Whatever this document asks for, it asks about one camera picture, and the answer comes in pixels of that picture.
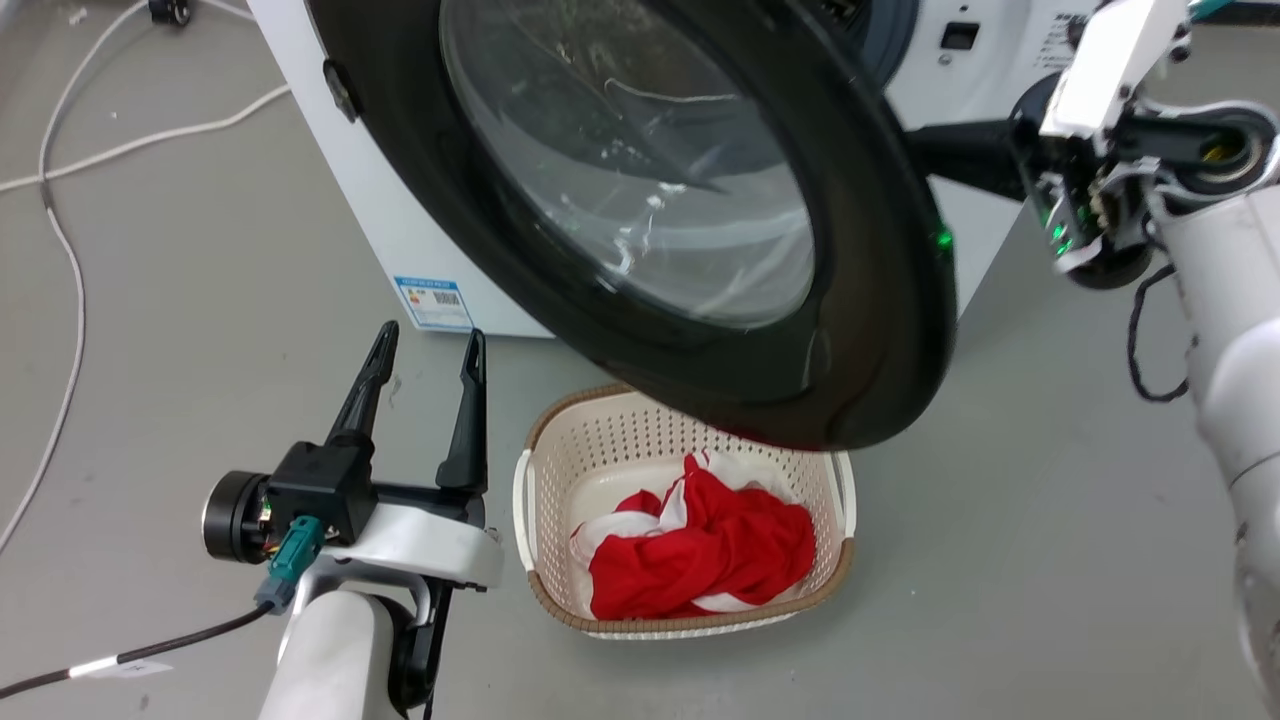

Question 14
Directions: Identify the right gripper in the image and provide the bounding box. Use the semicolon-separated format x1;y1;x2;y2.
904;0;1280;292

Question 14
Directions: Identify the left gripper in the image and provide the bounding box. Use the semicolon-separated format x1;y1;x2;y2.
202;320;505;613

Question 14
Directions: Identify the black round glass washer door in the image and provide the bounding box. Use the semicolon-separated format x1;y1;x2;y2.
305;0;958;452

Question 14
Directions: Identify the white washing machine body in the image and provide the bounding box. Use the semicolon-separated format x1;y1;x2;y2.
247;0;1111;339

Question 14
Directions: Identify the blue white energy label sticker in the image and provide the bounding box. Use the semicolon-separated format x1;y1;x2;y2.
393;276;475;333

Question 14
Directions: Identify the beige perforated laundry basket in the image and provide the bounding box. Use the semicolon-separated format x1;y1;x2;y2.
513;383;858;641

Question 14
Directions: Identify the red and white garment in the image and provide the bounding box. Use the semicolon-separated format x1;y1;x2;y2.
570;449;818;621

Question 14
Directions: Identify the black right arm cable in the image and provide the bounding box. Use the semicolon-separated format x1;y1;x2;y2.
1126;262;1198;404

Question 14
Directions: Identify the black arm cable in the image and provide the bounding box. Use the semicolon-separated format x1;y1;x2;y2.
1126;262;1198;404
0;602;277;701

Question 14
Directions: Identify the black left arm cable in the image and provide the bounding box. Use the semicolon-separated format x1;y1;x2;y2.
0;602;277;701

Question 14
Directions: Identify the thin grey floor cable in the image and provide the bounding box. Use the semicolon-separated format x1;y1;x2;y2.
0;0;256;554

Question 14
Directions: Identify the thick white floor cable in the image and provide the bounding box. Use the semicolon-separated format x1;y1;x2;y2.
0;83;292;194

